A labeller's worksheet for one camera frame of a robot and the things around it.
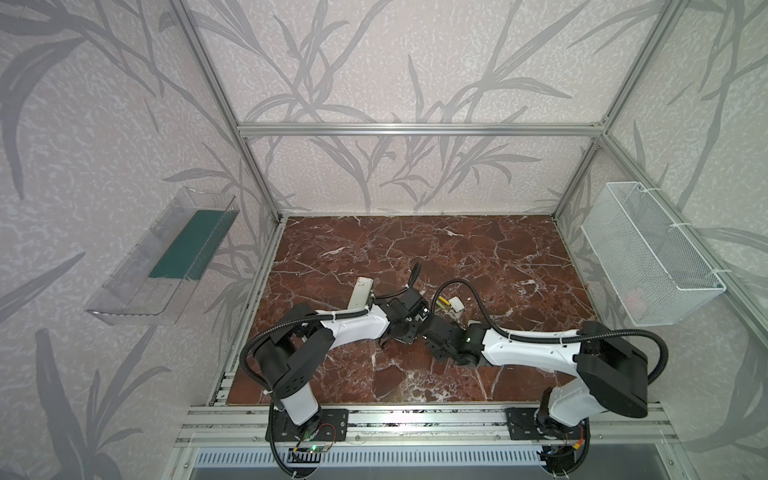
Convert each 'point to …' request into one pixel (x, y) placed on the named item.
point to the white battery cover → (456, 304)
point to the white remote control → (360, 293)
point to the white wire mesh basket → (658, 275)
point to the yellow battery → (444, 301)
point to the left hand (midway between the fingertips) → (412, 324)
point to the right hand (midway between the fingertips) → (435, 327)
